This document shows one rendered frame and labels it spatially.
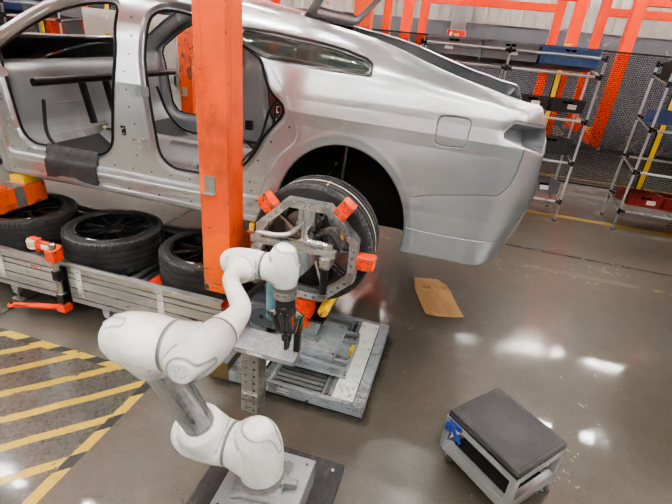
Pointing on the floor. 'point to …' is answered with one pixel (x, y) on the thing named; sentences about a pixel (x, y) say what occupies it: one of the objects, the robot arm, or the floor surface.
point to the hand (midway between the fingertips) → (286, 340)
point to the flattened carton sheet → (436, 298)
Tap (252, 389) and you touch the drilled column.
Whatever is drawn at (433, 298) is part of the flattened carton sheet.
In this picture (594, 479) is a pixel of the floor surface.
